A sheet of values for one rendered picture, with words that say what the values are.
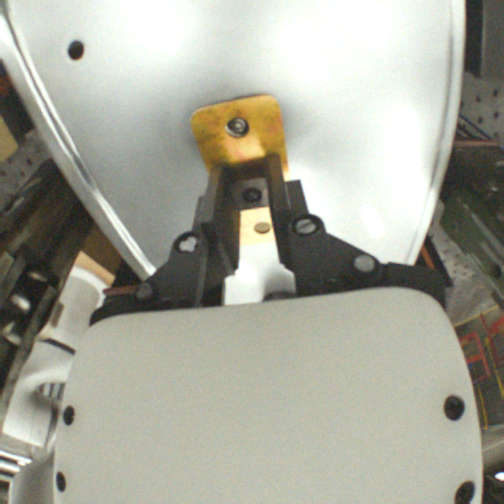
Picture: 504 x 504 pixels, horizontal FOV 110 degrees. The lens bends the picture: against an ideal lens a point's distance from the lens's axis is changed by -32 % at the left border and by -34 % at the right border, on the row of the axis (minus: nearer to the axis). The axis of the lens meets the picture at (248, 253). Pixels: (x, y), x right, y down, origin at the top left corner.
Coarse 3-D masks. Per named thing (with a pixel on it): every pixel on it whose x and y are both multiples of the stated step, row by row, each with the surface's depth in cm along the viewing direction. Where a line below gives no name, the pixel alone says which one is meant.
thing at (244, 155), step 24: (264, 96) 9; (192, 120) 10; (216, 120) 10; (264, 120) 10; (216, 144) 11; (240, 144) 11; (264, 144) 11; (240, 168) 12; (264, 168) 12; (288, 168) 12; (240, 192) 12; (264, 192) 12; (264, 216) 14; (240, 240) 15; (264, 240) 15
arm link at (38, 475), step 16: (48, 432) 32; (48, 448) 31; (32, 464) 24; (48, 464) 26; (16, 480) 19; (32, 480) 21; (48, 480) 23; (16, 496) 16; (32, 496) 18; (48, 496) 20
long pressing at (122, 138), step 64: (0, 0) 4; (64, 0) 5; (128, 0) 6; (192, 0) 6; (256, 0) 7; (320, 0) 6; (384, 0) 6; (448, 0) 5; (64, 64) 8; (128, 64) 8; (192, 64) 9; (256, 64) 9; (320, 64) 8; (384, 64) 8; (448, 64) 7; (64, 128) 10; (128, 128) 11; (320, 128) 11; (384, 128) 10; (448, 128) 10; (128, 192) 13; (192, 192) 14; (320, 192) 14; (384, 192) 13; (128, 256) 17; (256, 256) 18; (384, 256) 18
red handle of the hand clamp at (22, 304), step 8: (16, 288) 11; (24, 288) 11; (8, 296) 10; (16, 296) 10; (24, 296) 11; (8, 304) 10; (16, 304) 10; (24, 304) 11; (32, 304) 12; (0, 312) 10; (8, 312) 10; (16, 312) 11; (24, 312) 11; (0, 320) 10; (8, 320) 10; (0, 328) 10
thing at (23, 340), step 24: (24, 264) 11; (0, 288) 9; (48, 288) 13; (0, 336) 9; (24, 336) 10; (0, 360) 9; (24, 360) 10; (0, 384) 8; (0, 408) 8; (0, 432) 7
